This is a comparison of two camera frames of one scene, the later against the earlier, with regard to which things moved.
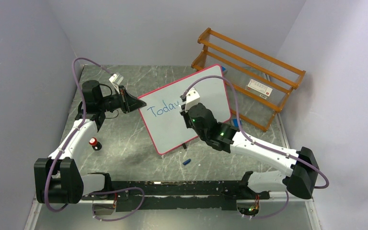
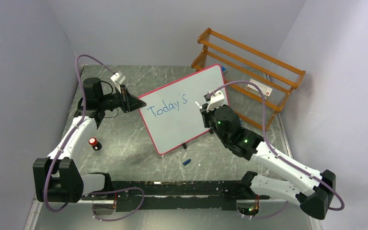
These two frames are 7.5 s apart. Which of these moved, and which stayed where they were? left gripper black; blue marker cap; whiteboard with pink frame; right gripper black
Moved: right gripper black
Stayed: left gripper black; blue marker cap; whiteboard with pink frame
